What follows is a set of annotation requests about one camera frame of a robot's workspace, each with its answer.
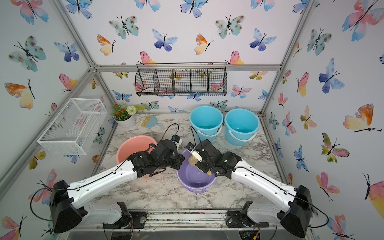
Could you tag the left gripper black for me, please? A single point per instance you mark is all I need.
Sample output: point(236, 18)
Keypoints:
point(179, 158)

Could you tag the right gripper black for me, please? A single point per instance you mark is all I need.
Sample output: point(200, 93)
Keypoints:
point(202, 168)

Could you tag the yellow microfiber cloth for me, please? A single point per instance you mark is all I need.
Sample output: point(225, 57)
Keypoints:
point(193, 161)

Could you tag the purple plastic bucket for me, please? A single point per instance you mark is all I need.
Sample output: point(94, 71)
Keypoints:
point(192, 178)

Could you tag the pink plastic bucket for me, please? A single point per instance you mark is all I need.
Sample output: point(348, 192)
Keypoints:
point(133, 145)

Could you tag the teal plastic bucket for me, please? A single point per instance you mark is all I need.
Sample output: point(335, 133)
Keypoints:
point(241, 126)
point(207, 123)

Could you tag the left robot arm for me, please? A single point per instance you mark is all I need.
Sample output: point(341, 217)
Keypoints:
point(71, 204)

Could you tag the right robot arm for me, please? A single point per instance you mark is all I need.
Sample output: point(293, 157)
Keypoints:
point(291, 207)

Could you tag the teal hand brush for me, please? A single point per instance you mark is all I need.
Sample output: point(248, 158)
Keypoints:
point(150, 122)

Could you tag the potted flower plant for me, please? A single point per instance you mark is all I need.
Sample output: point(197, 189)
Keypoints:
point(124, 116)

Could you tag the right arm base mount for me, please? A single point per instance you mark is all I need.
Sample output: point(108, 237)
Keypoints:
point(237, 219)

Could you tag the aluminium front rail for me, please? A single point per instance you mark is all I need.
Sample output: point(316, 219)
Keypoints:
point(184, 219)

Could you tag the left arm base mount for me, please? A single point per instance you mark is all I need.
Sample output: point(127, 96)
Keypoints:
point(132, 220)

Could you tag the black wire wall basket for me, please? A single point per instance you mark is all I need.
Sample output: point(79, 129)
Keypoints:
point(181, 79)

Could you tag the white wire mesh basket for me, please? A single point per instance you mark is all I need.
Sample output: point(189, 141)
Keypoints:
point(74, 128)

